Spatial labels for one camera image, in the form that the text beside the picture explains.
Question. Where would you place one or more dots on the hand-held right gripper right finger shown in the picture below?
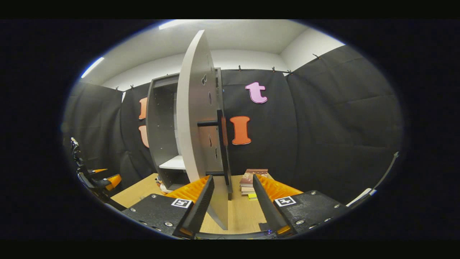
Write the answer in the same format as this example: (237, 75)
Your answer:
(264, 205)

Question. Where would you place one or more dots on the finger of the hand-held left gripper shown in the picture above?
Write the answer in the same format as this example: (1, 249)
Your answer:
(97, 171)
(113, 181)

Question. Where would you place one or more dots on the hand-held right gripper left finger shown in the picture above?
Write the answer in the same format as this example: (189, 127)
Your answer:
(199, 208)

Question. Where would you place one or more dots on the grey cabinet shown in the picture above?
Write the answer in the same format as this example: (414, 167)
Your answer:
(161, 126)

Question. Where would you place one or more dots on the white cabinet door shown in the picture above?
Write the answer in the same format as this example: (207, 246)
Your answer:
(192, 108)

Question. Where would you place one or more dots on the stack of books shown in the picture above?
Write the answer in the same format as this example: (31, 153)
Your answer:
(253, 180)

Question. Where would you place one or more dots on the penguin plush toy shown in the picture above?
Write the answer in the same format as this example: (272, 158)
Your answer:
(162, 186)

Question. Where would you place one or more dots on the white strip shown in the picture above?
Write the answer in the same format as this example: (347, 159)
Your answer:
(359, 197)

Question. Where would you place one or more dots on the ceiling light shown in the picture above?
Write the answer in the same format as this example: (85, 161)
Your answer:
(92, 67)

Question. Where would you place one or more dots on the black backdrop cloth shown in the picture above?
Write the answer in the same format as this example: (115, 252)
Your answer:
(323, 118)

